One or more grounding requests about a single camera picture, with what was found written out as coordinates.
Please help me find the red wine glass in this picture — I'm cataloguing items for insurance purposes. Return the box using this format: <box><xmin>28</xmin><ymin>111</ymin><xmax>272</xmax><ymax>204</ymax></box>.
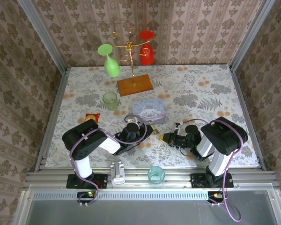
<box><xmin>138</xmin><ymin>30</ymin><xmax>155</xmax><ymax>66</ymax></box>

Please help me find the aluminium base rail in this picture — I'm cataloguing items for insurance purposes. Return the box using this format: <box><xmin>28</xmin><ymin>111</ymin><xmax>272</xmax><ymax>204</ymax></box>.
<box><xmin>24</xmin><ymin>167</ymin><xmax>278</xmax><ymax>188</ymax></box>

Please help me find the white plastic clamp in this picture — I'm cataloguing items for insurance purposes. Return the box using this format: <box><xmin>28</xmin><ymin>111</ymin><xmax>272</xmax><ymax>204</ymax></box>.
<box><xmin>110</xmin><ymin>161</ymin><xmax>126</xmax><ymax>185</ymax></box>

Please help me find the right circuit board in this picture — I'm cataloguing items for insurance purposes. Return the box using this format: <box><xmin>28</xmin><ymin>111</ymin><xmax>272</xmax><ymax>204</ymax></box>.
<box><xmin>207</xmin><ymin>191</ymin><xmax>228</xmax><ymax>203</ymax></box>

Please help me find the green wine glass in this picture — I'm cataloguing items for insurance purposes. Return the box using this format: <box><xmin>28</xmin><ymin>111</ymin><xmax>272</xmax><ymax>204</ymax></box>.
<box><xmin>97</xmin><ymin>44</ymin><xmax>121</xmax><ymax>78</ymax></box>

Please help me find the slotted grey cable duct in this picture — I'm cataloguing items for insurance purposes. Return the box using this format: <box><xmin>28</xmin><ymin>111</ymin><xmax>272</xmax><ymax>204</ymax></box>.
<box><xmin>32</xmin><ymin>191</ymin><xmax>210</xmax><ymax>200</ymax></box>

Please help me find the left circuit board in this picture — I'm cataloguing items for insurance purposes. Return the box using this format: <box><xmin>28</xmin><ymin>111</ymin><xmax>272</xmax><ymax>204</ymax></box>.
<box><xmin>76</xmin><ymin>191</ymin><xmax>97</xmax><ymax>203</ymax></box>

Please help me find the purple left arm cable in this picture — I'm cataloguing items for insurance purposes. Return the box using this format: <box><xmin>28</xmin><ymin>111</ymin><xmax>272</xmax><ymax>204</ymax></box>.
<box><xmin>69</xmin><ymin>114</ymin><xmax>148</xmax><ymax>207</ymax></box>

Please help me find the teal glass cup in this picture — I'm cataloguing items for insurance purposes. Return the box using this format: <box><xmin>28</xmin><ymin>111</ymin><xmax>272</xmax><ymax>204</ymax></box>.
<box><xmin>147</xmin><ymin>165</ymin><xmax>166</xmax><ymax>185</ymax></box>

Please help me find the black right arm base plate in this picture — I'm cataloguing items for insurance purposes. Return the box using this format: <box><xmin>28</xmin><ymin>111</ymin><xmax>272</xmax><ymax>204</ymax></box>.
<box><xmin>190</xmin><ymin>172</ymin><xmax>234</xmax><ymax>188</ymax></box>

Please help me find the aluminium side rail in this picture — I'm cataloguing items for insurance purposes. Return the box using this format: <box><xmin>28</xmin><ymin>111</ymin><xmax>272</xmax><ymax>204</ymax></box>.
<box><xmin>229</xmin><ymin>65</ymin><xmax>267</xmax><ymax>171</ymax></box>
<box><xmin>35</xmin><ymin>67</ymin><xmax>69</xmax><ymax>172</ymax></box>

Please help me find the circuit board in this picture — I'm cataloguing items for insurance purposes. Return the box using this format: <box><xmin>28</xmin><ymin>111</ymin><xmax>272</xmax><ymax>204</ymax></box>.
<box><xmin>76</xmin><ymin>191</ymin><xmax>97</xmax><ymax>203</ymax></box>
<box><xmin>207</xmin><ymin>191</ymin><xmax>228</xmax><ymax>203</ymax></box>

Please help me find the green plastic tumbler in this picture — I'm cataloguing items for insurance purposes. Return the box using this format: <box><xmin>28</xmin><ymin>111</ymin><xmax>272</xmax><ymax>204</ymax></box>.
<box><xmin>102</xmin><ymin>91</ymin><xmax>119</xmax><ymax>111</ymax></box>

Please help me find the floral table cloth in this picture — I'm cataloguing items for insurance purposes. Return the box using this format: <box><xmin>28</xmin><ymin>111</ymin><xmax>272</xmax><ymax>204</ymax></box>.
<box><xmin>45</xmin><ymin>64</ymin><xmax>260</xmax><ymax>168</ymax></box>

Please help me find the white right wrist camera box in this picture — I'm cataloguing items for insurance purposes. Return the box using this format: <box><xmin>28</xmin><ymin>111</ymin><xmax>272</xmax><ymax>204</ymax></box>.
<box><xmin>174</xmin><ymin>121</ymin><xmax>186</xmax><ymax>132</ymax></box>

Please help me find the gold glass rack wooden base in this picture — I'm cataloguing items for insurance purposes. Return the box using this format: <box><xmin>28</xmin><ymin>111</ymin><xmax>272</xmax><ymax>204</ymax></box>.
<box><xmin>111</xmin><ymin>27</ymin><xmax>154</xmax><ymax>97</ymax></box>

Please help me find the aluminium frame post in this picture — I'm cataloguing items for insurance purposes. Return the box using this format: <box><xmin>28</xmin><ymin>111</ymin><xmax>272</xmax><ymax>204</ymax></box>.
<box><xmin>229</xmin><ymin>0</ymin><xmax>276</xmax><ymax>71</ymax></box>
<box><xmin>16</xmin><ymin>0</ymin><xmax>67</xmax><ymax>73</ymax></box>

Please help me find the red snack packet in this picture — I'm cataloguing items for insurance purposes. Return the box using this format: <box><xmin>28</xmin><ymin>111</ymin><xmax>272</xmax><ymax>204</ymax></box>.
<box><xmin>85</xmin><ymin>113</ymin><xmax>101</xmax><ymax>124</ymax></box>

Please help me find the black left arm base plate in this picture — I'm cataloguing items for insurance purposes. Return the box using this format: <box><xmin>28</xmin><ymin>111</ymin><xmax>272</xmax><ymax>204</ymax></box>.
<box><xmin>66</xmin><ymin>173</ymin><xmax>108</xmax><ymax>189</ymax></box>

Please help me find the grey metal panel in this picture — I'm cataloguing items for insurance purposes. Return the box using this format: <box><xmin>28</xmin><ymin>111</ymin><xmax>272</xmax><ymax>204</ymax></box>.
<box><xmin>13</xmin><ymin>190</ymin><xmax>281</xmax><ymax>225</ymax></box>

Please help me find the blue cartoon tin box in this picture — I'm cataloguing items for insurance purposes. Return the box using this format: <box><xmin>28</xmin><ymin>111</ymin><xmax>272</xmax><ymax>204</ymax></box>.
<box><xmin>132</xmin><ymin>98</ymin><xmax>168</xmax><ymax>125</ymax></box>

